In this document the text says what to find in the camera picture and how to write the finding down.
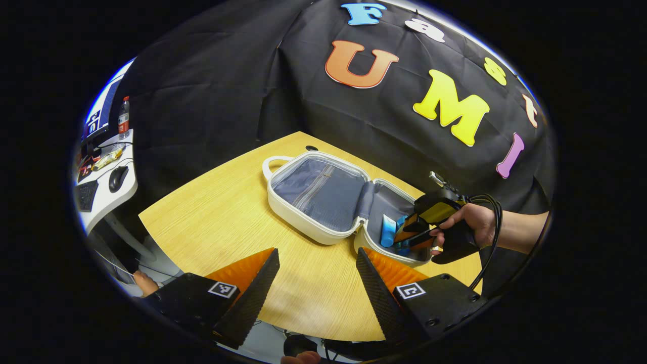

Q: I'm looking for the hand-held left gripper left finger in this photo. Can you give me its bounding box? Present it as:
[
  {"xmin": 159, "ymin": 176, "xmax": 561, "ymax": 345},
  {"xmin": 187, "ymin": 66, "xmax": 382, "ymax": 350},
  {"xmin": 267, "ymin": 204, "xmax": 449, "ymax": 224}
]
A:
[{"xmin": 143, "ymin": 247, "xmax": 281, "ymax": 350}]

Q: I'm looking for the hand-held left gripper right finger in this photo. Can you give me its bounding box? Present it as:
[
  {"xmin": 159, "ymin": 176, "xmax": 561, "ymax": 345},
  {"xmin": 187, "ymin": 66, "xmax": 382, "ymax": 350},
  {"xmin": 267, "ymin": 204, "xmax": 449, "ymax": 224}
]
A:
[{"xmin": 356, "ymin": 247, "xmax": 489, "ymax": 347}]

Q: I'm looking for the blue skin care tube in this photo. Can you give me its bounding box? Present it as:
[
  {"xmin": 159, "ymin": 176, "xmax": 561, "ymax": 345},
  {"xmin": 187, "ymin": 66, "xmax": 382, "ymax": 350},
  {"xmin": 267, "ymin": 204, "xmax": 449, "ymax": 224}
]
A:
[{"xmin": 380, "ymin": 214, "xmax": 398, "ymax": 248}]

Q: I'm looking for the white suitcase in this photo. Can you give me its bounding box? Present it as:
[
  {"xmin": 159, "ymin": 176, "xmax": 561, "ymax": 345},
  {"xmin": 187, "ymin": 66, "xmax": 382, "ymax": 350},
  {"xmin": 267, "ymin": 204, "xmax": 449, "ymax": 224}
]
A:
[{"xmin": 261, "ymin": 150, "xmax": 436, "ymax": 268}]

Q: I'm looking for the black round object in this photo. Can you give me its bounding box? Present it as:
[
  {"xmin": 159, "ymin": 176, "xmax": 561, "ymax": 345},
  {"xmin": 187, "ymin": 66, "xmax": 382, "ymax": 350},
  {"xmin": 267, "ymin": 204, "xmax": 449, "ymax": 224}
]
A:
[{"xmin": 283, "ymin": 334, "xmax": 319, "ymax": 357}]

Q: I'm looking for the white side desk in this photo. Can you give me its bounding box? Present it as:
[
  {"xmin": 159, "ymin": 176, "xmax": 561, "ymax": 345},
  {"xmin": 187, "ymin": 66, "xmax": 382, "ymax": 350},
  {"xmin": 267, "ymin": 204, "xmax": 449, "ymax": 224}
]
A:
[{"xmin": 75, "ymin": 129, "xmax": 158, "ymax": 263}]

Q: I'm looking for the black computer mouse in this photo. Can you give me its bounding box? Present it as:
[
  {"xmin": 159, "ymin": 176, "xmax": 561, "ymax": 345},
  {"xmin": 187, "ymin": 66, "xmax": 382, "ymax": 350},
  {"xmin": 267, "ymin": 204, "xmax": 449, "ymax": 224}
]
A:
[{"xmin": 108, "ymin": 165, "xmax": 130, "ymax": 194}]

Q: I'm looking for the black keyboard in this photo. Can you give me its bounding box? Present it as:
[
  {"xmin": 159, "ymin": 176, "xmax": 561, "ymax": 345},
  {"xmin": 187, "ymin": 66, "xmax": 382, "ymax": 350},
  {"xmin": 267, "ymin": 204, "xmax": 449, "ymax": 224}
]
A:
[{"xmin": 75, "ymin": 179, "xmax": 100, "ymax": 213}]

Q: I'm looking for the yellow snack packet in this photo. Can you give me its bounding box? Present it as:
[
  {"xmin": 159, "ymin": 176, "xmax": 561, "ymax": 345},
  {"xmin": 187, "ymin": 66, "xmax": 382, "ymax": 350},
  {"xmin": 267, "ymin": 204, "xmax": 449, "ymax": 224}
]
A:
[{"xmin": 93, "ymin": 148, "xmax": 125, "ymax": 171}]

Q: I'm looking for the clear water bottle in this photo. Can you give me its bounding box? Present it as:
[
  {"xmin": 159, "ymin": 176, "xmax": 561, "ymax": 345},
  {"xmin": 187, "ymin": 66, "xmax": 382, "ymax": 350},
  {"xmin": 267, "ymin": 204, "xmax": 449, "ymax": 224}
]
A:
[{"xmin": 118, "ymin": 96, "xmax": 131, "ymax": 141}]

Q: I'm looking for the black backdrop cloth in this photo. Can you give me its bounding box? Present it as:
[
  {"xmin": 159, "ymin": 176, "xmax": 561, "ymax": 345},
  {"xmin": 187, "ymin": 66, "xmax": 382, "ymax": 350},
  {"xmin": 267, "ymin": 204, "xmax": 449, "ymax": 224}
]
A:
[{"xmin": 109, "ymin": 0, "xmax": 557, "ymax": 299}]

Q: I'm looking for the computer monitor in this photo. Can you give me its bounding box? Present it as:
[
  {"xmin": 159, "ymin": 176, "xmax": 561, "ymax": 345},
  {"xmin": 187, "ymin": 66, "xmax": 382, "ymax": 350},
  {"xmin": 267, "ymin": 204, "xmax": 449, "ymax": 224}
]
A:
[{"xmin": 82, "ymin": 76, "xmax": 123, "ymax": 140}]

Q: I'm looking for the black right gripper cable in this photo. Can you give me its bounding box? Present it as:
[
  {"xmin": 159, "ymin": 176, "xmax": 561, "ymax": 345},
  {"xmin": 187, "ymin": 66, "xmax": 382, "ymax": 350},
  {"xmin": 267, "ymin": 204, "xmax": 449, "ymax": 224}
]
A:
[{"xmin": 465, "ymin": 194, "xmax": 504, "ymax": 291}]

